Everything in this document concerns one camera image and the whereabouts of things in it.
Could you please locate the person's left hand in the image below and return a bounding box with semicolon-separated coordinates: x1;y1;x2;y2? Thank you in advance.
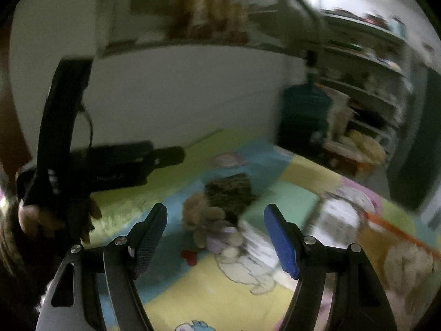
18;197;103;244

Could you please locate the floral fabric shower cap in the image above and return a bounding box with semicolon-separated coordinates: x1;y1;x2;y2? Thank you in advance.
383;243;437;294

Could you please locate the orange rimmed cardboard tray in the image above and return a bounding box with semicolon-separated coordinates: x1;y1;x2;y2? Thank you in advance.
357;212;440;324

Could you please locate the dark patterned cloth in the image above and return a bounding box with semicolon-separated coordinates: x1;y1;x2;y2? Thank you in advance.
204;173;257;226

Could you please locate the floral wet wipes pack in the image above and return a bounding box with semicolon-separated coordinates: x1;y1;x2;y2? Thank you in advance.
305;197;365;249

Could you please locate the brown teddy bear toy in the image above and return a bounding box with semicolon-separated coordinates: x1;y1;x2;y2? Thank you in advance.
181;191;244;258

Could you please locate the colourful cartoon table cloth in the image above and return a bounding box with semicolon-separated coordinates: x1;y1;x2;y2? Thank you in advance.
82;129;435;331

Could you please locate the black refrigerator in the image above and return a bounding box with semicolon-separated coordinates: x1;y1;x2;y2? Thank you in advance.
387;65;440;212

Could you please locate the blue water jug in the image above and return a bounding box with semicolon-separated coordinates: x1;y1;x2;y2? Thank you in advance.
276;50;332;161

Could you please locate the yellow woven basket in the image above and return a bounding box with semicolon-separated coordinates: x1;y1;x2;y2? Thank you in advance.
348;130;386;164

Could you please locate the white sack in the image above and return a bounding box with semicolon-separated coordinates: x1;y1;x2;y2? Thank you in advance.
325;87;354;141

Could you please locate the white metal shelf rack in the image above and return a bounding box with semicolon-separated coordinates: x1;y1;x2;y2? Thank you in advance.
320;9;410;156

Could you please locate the black cable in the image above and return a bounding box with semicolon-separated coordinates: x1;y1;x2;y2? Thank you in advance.
78;105;95;151

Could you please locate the glass door wall cabinet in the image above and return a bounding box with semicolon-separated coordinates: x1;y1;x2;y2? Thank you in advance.
96;0;321;56

